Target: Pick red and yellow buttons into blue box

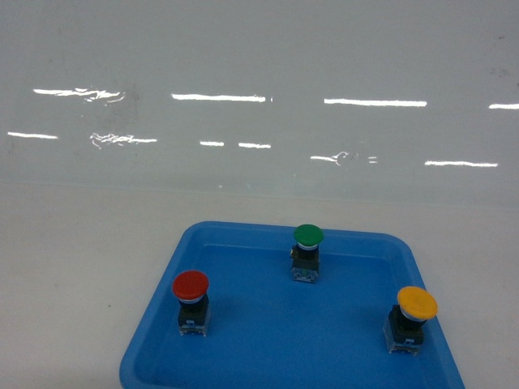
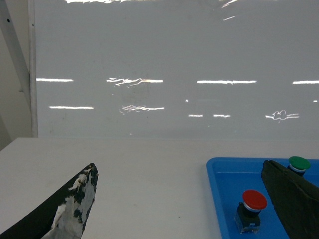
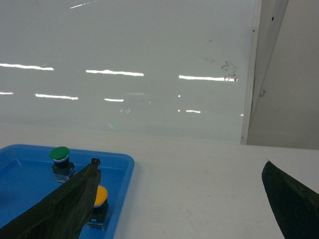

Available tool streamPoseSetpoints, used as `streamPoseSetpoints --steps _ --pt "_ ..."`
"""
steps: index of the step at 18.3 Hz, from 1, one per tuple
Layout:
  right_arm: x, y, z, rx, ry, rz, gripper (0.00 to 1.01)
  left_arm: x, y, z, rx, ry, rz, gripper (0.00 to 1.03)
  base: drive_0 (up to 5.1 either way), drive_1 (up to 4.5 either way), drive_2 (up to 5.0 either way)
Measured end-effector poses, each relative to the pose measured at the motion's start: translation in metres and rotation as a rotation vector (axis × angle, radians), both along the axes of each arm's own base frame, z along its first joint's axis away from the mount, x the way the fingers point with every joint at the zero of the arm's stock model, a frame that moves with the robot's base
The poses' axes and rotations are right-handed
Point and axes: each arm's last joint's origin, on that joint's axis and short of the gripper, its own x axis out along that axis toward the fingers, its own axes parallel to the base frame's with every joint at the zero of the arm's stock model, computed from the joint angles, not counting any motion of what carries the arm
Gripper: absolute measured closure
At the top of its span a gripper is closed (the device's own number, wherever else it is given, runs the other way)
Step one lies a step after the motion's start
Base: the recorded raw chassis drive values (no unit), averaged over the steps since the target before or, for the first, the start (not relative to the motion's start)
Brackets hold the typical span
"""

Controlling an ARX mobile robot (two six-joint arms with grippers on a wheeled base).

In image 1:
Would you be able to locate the red mushroom push button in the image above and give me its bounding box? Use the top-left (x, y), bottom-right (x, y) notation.
top-left (171, 270), bottom-right (210, 336)

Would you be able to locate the yellow mushroom push button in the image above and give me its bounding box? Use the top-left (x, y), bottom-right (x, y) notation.
top-left (383, 286), bottom-right (439, 356)

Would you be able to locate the green mushroom push button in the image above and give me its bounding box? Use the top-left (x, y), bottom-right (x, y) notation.
top-left (290, 224), bottom-right (324, 284)

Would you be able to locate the white whiteboard panel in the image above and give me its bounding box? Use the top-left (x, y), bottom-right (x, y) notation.
top-left (1, 1), bottom-right (518, 192)

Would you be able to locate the blue plastic tray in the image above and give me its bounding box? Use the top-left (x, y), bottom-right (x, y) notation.
top-left (119, 221), bottom-right (463, 388)

